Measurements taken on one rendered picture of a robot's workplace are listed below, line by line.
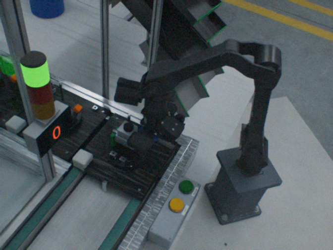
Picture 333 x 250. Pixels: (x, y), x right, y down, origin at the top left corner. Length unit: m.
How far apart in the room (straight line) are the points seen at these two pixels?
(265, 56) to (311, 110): 2.23
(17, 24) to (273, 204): 0.94
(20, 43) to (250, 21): 3.12
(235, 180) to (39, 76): 0.59
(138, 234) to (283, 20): 3.16
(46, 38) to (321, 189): 1.29
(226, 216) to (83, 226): 0.43
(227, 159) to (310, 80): 2.27
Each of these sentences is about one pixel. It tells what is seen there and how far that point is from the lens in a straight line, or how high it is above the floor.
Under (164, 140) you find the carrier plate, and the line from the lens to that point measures 1.18.
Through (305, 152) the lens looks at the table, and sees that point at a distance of 1.47.
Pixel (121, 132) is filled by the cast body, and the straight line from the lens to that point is 1.05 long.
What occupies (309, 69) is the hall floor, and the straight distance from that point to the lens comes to 3.38.
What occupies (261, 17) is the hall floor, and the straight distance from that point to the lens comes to 3.83.
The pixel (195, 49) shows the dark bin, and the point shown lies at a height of 1.20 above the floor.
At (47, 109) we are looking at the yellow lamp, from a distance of 0.83.
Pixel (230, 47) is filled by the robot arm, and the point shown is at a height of 1.45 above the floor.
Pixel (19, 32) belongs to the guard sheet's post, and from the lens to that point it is 0.74.
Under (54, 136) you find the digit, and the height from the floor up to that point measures 1.20.
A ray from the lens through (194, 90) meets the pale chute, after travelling 1.29.
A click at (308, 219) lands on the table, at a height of 0.86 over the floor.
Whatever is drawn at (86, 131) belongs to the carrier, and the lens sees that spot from 1.20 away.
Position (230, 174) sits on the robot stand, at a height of 1.06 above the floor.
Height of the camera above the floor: 1.90
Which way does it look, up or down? 49 degrees down
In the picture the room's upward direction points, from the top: 10 degrees clockwise
